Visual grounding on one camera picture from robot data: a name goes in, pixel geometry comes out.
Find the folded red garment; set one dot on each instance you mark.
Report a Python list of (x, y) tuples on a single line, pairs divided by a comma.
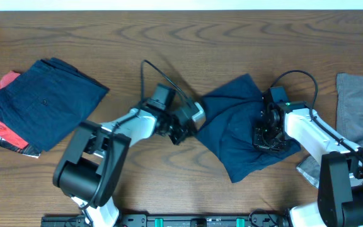
[(5, 132)]

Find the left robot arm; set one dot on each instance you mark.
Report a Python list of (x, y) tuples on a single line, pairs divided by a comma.
[(89, 169)]

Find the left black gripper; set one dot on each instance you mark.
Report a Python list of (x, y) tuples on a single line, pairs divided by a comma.
[(186, 130)]

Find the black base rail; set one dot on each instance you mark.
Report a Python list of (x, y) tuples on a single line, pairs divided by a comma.
[(257, 218)]

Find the grey shorts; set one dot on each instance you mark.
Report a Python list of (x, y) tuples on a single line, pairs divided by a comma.
[(349, 120)]

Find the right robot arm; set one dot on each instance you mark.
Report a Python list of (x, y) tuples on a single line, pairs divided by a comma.
[(340, 190)]

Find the folded navy shorts on stack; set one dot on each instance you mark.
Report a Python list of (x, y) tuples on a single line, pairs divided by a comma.
[(48, 101)]

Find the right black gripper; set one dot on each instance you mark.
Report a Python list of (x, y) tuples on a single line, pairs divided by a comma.
[(259, 143)]

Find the folded black printed garment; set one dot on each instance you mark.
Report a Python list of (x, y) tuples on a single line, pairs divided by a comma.
[(27, 150)]

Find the navy blue shorts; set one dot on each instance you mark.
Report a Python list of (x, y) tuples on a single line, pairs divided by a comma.
[(232, 110)]

